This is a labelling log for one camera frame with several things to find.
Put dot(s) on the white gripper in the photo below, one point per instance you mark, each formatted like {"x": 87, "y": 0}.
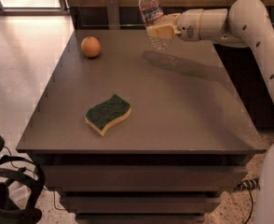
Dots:
{"x": 188, "y": 25}

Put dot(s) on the clear plastic water bottle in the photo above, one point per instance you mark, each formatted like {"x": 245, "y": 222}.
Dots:
{"x": 151, "y": 12}

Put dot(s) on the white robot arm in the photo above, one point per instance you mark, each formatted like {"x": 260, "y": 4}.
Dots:
{"x": 247, "y": 21}

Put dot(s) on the orange fruit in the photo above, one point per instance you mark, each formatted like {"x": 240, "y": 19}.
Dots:
{"x": 90, "y": 47}

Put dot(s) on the green and yellow sponge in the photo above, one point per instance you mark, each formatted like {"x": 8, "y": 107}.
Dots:
{"x": 102, "y": 117}

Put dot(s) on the grey drawer cabinet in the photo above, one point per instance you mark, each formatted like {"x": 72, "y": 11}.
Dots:
{"x": 187, "y": 140}

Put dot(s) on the striped power strip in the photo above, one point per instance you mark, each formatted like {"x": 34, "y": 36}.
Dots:
{"x": 248, "y": 184}

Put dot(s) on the black VR headset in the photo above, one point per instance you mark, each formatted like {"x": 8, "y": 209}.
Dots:
{"x": 10, "y": 213}

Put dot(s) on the left metal bracket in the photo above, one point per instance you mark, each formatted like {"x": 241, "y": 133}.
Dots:
{"x": 113, "y": 14}

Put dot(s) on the metal rail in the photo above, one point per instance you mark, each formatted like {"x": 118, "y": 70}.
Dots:
{"x": 122, "y": 27}

